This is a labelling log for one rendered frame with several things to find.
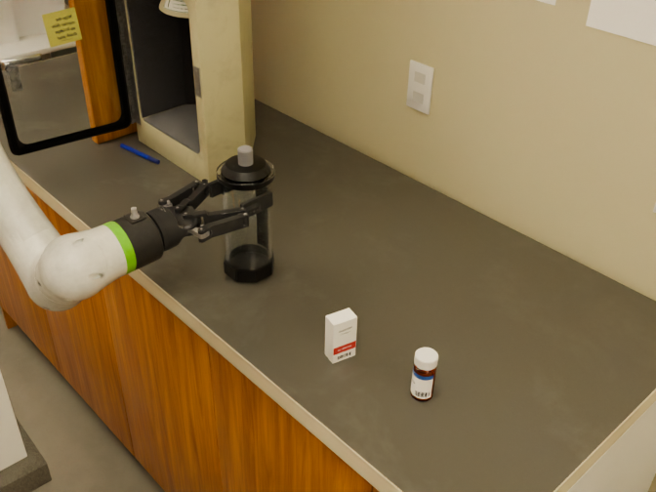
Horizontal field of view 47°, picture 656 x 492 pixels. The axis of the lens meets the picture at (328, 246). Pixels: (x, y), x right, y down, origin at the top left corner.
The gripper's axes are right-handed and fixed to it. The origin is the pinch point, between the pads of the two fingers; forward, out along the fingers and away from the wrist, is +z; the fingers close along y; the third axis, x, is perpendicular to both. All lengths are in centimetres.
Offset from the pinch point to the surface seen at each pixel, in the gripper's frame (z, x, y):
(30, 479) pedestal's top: -55, 19, -18
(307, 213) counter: 23.1, 18.9, 8.3
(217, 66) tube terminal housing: 17.9, -9.9, 32.3
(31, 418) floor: -28, 112, 84
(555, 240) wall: 56, 19, -35
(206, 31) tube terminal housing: 15.9, -18.3, 32.3
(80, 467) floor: -26, 112, 56
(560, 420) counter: 13, 18, -65
